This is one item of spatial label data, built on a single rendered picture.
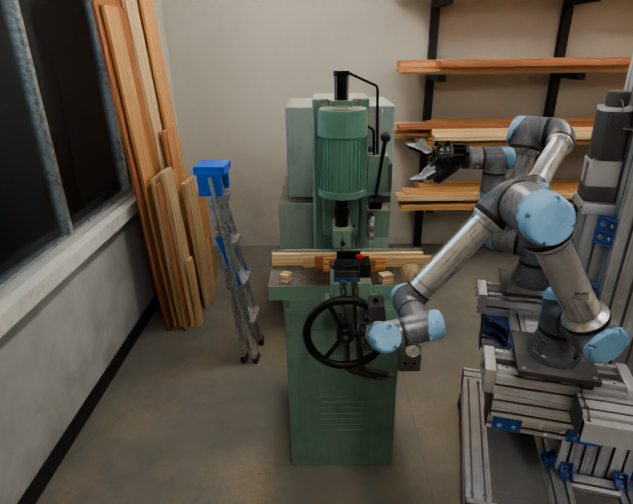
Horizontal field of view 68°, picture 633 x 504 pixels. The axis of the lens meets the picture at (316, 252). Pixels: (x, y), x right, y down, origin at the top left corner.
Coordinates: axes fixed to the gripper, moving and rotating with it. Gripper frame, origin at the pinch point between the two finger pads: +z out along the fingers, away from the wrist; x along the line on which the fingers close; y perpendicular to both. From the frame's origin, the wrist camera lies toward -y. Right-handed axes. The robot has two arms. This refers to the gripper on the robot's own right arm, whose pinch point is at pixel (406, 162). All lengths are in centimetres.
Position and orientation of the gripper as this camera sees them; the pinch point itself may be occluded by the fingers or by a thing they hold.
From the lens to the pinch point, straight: 166.4
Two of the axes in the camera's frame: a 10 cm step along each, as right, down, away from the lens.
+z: -10.0, 0.1, 0.1
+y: -0.2, -4.8, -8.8
